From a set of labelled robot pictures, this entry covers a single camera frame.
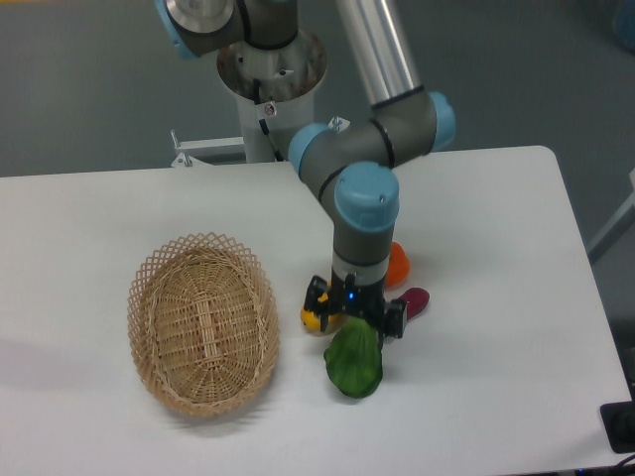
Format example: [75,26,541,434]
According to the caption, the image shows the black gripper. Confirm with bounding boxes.
[303,271,408,346]

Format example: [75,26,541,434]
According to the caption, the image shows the green bok choy vegetable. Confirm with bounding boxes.
[323,317,383,399]

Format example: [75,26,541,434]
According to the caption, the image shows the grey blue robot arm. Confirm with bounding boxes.
[156,1,455,338]

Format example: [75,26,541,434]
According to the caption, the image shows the yellow mango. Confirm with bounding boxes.
[300,307,346,336]

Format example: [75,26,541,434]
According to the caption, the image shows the orange tangerine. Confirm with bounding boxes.
[385,242,411,288]

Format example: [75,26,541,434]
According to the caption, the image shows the purple sweet potato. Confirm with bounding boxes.
[397,288,431,324]

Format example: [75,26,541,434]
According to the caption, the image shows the woven wicker basket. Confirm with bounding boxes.
[127,232,280,417]

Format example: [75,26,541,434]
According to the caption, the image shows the white table leg right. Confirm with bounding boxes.
[586,171,634,266]

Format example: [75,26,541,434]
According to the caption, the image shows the black device at table edge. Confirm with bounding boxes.
[599,401,634,454]

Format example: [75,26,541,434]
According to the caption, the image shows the white metal base frame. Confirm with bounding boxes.
[171,114,350,167]

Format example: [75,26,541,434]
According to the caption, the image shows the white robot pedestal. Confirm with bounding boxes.
[216,27,328,164]

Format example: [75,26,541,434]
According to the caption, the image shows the black cable on pedestal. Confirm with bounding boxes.
[252,77,288,164]

